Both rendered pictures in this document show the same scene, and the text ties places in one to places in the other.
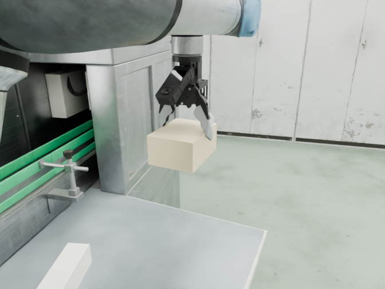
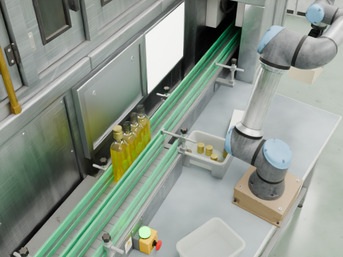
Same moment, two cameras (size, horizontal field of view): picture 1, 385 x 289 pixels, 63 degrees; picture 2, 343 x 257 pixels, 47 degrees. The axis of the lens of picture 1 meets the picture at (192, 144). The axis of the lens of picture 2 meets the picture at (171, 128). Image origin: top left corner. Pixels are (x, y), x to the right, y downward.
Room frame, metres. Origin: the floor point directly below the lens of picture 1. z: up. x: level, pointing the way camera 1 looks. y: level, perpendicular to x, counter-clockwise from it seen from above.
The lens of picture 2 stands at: (-1.02, 0.33, 2.11)
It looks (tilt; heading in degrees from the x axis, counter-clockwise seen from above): 40 degrees down; 12
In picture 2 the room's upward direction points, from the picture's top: straight up
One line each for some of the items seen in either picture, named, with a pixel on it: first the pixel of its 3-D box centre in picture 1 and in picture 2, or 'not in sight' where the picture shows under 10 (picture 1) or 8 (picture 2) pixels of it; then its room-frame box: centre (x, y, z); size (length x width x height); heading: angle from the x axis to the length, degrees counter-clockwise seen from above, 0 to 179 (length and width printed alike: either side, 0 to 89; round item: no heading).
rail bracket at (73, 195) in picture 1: (66, 182); (227, 76); (0.89, 0.40, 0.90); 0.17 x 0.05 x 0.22; 75
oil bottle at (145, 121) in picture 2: not in sight; (142, 135); (0.21, 0.71, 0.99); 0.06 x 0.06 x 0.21; 75
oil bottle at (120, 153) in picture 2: not in sight; (121, 161); (0.04, 0.75, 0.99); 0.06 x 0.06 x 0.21; 75
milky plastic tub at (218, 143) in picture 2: not in sight; (207, 153); (0.35, 0.44, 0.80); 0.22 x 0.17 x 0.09; 75
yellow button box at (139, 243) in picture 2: not in sight; (146, 240); (-0.17, 0.61, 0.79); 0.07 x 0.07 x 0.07; 75
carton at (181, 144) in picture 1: (184, 143); (307, 67); (0.75, 0.02, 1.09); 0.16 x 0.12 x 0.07; 156
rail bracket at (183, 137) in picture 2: not in sight; (178, 137); (0.27, 0.56, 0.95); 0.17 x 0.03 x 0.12; 75
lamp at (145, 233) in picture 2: not in sight; (144, 231); (-0.16, 0.61, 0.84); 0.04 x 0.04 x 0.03
